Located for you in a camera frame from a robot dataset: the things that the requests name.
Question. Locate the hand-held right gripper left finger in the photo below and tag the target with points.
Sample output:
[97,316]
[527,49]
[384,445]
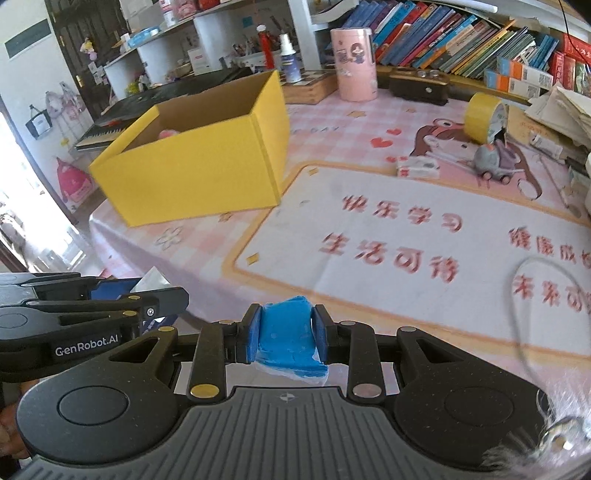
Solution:
[255,332]

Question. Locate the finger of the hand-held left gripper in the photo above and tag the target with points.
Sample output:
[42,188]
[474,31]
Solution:
[138,304]
[113,288]

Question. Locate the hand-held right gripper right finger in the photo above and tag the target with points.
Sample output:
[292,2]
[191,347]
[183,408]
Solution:
[319,334]

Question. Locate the white plastic packet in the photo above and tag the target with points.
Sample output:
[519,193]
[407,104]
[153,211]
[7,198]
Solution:
[152,280]

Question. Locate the blue plastic packet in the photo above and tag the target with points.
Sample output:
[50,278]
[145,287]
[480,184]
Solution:
[288,337]

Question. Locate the yellow cardboard box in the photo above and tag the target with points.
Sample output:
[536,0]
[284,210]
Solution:
[194,170]

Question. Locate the pink plush pig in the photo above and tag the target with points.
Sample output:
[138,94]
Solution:
[168,134]

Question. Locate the small white red box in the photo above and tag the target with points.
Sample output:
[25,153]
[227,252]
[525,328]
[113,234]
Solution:
[418,168]

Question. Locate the grey toy car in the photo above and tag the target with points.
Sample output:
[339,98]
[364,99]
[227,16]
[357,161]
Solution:
[489,159]

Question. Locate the pink checkered desktop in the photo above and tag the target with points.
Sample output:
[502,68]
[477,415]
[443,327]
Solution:
[221,286]

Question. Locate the pink backpack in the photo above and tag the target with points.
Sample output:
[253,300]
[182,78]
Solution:
[74,182]

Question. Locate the dark tote bag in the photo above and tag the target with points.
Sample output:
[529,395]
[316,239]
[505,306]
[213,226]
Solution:
[39,122]

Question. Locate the black piano keyboard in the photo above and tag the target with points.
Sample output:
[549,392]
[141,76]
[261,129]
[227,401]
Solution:
[152,99]

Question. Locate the white box red label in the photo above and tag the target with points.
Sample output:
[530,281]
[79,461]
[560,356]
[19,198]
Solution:
[199,62]

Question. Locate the wooden chessboard box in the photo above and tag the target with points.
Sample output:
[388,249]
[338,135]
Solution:
[309,90]

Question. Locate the blue tissue pack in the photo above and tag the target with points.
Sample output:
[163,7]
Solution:
[142,38]

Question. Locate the white fluffy pompom bell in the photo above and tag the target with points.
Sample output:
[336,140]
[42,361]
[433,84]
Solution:
[561,438]

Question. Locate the dark brown box metal knobs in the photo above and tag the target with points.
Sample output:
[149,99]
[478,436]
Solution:
[418,90]

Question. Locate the pink cylindrical container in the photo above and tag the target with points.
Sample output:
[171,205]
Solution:
[353,69]

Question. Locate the white spray bottle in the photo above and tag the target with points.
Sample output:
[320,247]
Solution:
[290,67]

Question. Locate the yellow tape roll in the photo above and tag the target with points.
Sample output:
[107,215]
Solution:
[478,115]

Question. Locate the white side shelf unit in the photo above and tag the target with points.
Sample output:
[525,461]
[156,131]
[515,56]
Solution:
[207,27]

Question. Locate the red slim bottle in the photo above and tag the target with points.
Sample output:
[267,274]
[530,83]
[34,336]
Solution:
[263,48]

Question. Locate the white desk bookshelf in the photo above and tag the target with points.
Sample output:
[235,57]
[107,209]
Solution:
[302,27]

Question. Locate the orange white carton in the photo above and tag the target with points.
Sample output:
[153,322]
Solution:
[526,71]
[510,84]

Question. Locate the row of colourful books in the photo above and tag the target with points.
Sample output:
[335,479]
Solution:
[438,37]

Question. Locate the stack of loose papers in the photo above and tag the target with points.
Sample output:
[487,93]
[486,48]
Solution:
[563,115]

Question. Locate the red printed box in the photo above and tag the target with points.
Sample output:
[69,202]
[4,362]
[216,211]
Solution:
[575,64]

